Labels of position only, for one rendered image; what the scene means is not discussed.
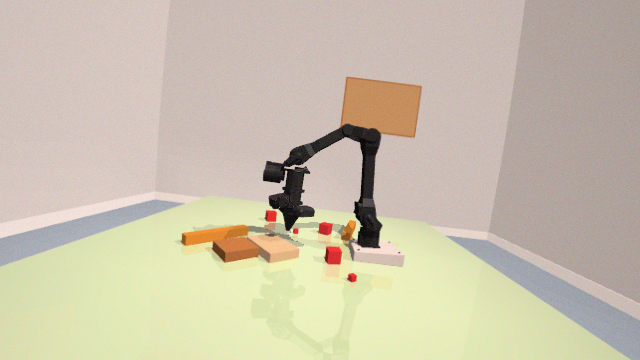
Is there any orange flat bar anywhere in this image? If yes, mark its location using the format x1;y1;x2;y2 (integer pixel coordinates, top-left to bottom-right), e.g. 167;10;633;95
182;225;249;246
342;220;356;241

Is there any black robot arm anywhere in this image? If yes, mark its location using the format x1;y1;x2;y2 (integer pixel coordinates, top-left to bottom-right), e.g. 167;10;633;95
263;123;383;249

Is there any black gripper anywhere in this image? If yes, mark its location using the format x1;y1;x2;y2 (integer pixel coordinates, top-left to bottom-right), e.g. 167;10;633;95
278;184;315;231

